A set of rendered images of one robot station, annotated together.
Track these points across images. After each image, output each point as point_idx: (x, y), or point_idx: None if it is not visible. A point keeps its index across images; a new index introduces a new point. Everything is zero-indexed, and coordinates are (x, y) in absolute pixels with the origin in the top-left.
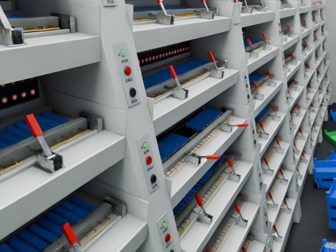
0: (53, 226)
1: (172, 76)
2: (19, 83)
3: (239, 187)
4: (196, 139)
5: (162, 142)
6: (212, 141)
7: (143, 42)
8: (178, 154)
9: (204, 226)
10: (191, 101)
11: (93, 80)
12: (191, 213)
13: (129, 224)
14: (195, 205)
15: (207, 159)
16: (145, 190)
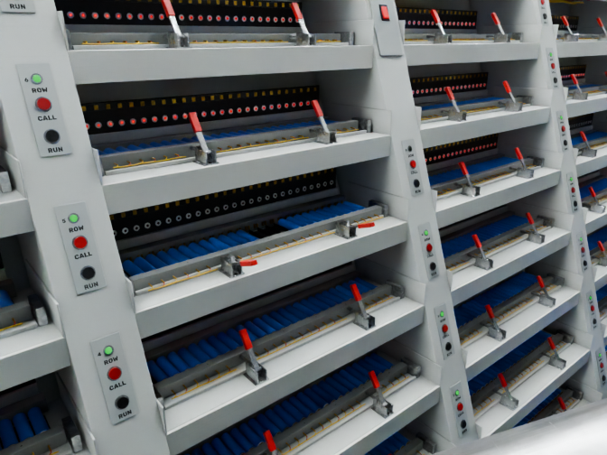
0: None
1: (193, 128)
2: None
3: (368, 338)
4: (264, 239)
5: (210, 241)
6: (302, 247)
7: (101, 69)
8: (208, 256)
9: (247, 385)
10: (223, 170)
11: (0, 118)
12: (245, 362)
13: (37, 336)
14: (258, 352)
15: (241, 265)
16: (67, 287)
